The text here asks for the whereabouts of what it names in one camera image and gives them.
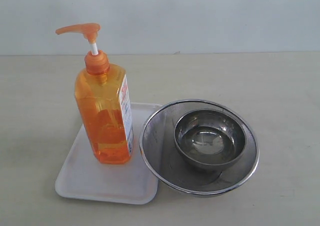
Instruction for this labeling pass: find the orange pump soap bottle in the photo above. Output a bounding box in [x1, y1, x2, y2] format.
[55, 23, 134, 165]

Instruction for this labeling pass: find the small steel bowl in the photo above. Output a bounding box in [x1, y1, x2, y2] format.
[174, 108, 247, 172]

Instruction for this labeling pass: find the steel mesh colander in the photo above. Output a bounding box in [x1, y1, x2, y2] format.
[139, 99, 260, 198]

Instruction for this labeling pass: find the white rectangular tray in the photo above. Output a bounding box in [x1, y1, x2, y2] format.
[55, 102, 161, 205]

